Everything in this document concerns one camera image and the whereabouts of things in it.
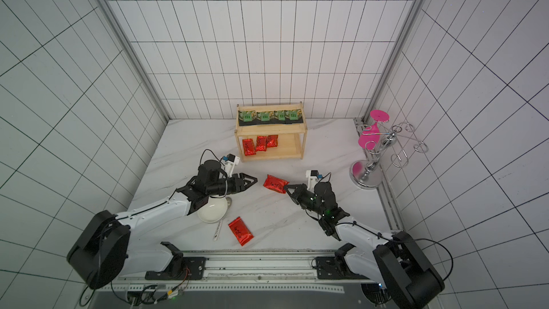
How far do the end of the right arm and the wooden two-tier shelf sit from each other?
26cm

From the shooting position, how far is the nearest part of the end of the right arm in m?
0.64

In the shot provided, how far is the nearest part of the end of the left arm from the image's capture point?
2.07ft

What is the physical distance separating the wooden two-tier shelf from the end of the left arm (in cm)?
23

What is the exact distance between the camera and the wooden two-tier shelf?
89 centimetres
